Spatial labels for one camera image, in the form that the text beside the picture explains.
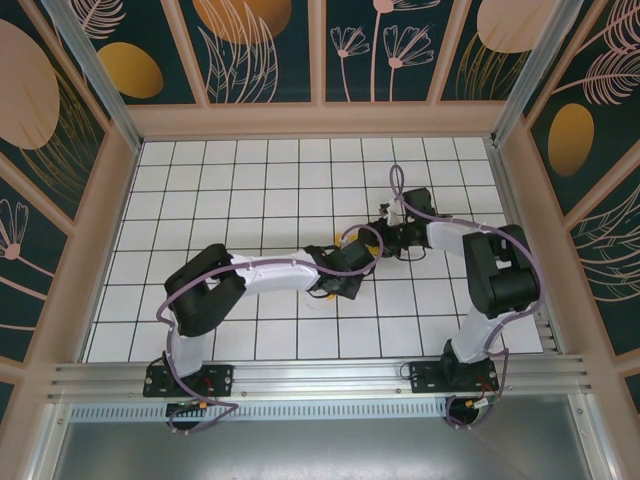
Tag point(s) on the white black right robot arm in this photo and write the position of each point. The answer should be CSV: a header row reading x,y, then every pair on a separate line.
x,y
505,280

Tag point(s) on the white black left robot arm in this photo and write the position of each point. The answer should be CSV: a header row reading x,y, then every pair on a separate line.
x,y
270,277

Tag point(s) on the grey metal sheet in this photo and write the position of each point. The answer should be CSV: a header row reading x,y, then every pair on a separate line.
x,y
320,450

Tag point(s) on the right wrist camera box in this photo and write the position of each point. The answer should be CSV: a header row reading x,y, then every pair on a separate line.
x,y
391,212

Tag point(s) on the aluminium side rail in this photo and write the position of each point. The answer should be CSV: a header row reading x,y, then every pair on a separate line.
x,y
506,190

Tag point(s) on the long aluminium mounting rail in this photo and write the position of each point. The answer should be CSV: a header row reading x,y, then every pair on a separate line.
x,y
320,375

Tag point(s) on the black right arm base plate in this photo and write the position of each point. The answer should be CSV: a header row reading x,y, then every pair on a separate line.
x,y
425,376

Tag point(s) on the wall panel with pink flowers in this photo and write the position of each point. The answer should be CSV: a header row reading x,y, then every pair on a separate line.
x,y
360,75

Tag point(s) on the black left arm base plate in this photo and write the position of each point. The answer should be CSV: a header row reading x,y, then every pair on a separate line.
x,y
220,377

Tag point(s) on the aluminium corner post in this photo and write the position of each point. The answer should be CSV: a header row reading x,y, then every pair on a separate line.
x,y
95,80
530,70

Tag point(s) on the wall panel with gold fronds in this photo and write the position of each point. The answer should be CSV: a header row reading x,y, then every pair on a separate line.
x,y
465,30

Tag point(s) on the wall panel with pink leaves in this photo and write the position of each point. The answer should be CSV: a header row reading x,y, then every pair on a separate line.
x,y
295,60

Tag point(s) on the wall panel with leaf outlines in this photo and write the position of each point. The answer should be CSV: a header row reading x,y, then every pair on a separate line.
x,y
610,260

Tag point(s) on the wall panel with gold oval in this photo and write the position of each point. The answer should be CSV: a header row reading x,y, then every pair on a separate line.
x,y
150,30

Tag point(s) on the wall panel with single flower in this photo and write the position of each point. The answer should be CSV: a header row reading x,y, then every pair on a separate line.
x,y
30,280

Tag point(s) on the wall panel with pink circle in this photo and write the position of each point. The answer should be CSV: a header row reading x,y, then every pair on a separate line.
x,y
30,100

